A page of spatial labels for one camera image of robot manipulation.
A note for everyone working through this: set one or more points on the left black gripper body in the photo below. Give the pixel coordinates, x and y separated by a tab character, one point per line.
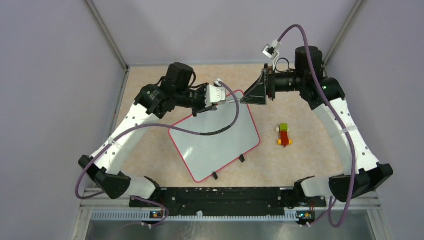
190	98

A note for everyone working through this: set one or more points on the red green toy car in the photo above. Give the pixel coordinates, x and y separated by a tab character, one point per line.
282	129

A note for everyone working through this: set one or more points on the pink framed whiteboard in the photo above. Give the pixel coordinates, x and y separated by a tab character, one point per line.
203	155

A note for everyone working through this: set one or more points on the red whiteboard marker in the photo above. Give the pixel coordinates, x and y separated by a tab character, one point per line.
230	100

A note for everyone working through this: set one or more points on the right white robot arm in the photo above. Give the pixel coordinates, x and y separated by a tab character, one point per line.
362	171

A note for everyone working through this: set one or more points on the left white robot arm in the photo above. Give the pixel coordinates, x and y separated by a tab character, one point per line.
153	102

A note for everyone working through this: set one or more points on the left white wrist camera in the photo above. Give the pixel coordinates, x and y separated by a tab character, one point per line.
215	93

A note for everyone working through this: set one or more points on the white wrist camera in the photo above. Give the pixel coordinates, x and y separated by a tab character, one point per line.
215	93
272	52

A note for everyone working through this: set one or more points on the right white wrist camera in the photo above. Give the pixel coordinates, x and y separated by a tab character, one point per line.
272	52

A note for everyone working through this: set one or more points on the whiteboard wire stand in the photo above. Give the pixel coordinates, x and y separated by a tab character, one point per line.
241	159

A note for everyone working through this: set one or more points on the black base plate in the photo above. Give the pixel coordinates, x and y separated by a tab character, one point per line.
229	210

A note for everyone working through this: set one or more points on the white cable duct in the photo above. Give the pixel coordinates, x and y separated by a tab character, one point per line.
147	216

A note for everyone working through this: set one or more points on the aluminium frame rail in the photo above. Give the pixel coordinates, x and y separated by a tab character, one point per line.
268	197

